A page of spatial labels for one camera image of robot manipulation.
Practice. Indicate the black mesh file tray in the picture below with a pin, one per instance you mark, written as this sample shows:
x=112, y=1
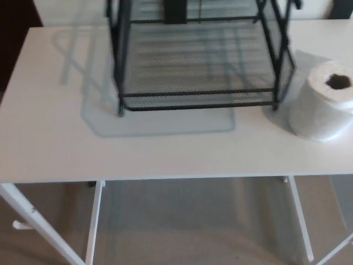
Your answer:
x=193, y=95

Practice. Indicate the black chair back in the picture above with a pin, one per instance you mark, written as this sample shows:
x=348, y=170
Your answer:
x=343, y=8

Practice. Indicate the white desk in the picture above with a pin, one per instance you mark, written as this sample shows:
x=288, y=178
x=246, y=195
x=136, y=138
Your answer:
x=176, y=154

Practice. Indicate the dark brown wooden furniture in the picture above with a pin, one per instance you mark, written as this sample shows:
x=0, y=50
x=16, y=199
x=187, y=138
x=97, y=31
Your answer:
x=13, y=33

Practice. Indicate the white toilet paper roll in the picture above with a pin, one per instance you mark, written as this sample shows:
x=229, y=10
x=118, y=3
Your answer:
x=311, y=116

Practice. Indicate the black rectangular plate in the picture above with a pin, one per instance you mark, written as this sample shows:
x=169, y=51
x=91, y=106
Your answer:
x=175, y=12

